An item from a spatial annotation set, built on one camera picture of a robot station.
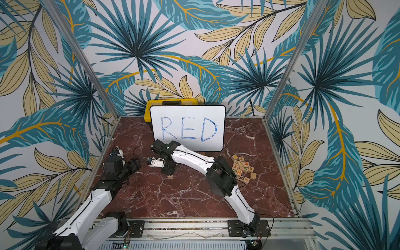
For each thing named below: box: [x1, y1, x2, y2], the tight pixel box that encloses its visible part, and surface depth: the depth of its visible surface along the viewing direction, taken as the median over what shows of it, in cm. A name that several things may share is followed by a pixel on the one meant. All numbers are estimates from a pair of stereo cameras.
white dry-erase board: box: [150, 104, 227, 152], surface depth 90 cm
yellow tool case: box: [143, 98, 199, 123], surface depth 106 cm
